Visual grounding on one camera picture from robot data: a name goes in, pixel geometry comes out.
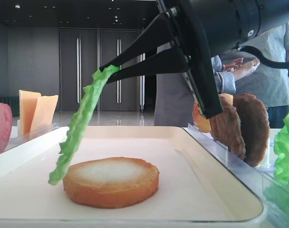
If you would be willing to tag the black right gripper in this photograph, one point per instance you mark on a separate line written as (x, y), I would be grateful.
(178, 22)

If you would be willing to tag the green lettuce leaf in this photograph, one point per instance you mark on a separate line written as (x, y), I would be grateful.
(79, 123)
(285, 154)

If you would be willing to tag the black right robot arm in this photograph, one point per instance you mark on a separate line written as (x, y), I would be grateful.
(228, 24)

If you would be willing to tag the inner brown meat patty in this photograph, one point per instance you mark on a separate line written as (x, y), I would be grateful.
(226, 127)

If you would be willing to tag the inner yellow cheese slice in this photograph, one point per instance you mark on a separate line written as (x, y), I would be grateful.
(44, 111)

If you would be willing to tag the flat bread slice on tray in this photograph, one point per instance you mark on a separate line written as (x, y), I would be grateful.
(111, 183)

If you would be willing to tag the outer orange cheese slice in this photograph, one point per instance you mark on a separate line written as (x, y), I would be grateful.
(27, 105)

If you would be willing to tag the person in grey apron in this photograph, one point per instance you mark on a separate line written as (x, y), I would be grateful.
(174, 99)

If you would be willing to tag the inner golden bun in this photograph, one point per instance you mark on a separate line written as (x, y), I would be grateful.
(200, 121)

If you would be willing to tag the person in grey shirt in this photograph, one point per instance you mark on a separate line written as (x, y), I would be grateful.
(270, 85)

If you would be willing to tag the left long clear rail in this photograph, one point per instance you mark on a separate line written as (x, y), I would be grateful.
(16, 139)

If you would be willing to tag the long clear rail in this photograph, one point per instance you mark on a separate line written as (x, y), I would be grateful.
(16, 139)
(260, 180)

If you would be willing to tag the right long clear rail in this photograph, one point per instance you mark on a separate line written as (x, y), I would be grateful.
(260, 180)

